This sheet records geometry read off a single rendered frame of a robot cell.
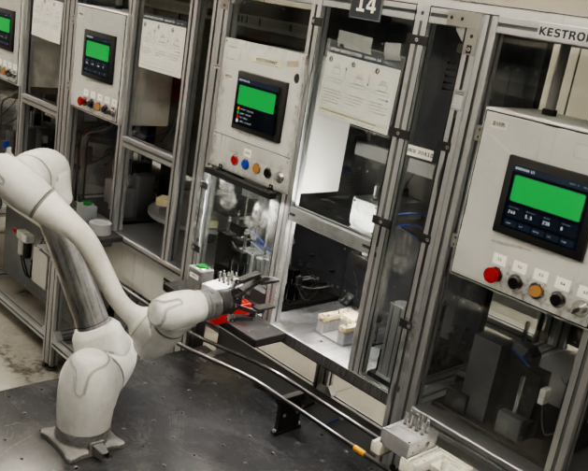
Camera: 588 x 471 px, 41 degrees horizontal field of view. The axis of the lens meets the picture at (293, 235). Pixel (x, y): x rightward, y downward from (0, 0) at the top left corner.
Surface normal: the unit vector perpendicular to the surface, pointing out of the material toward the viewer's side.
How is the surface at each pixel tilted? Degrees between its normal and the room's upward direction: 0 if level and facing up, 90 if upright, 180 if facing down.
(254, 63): 90
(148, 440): 0
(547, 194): 90
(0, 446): 0
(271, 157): 90
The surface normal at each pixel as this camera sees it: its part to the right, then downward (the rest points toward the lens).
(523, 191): -0.72, 0.08
